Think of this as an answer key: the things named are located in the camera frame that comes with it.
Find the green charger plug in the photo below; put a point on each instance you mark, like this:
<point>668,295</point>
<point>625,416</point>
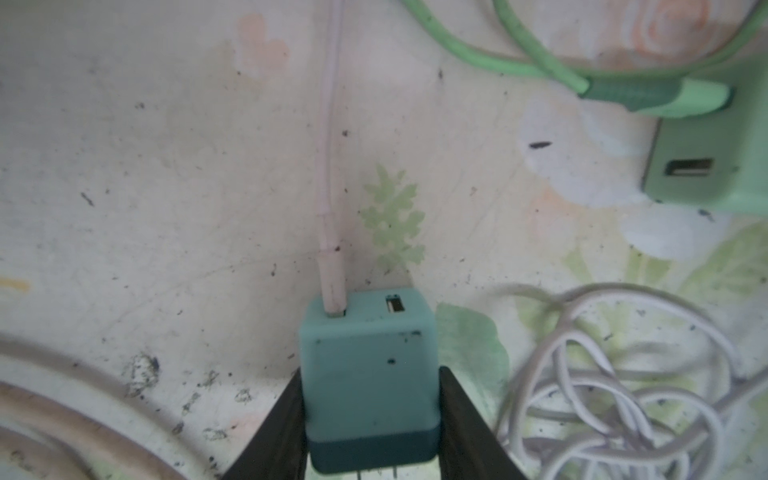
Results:
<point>718,161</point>

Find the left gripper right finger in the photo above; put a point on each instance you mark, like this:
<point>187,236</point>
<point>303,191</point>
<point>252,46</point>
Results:
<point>468,449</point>

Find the teal charger plug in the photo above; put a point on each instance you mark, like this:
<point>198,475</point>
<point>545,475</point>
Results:
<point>370,382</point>

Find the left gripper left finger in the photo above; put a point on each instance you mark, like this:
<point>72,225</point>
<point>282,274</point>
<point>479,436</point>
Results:
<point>278,450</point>

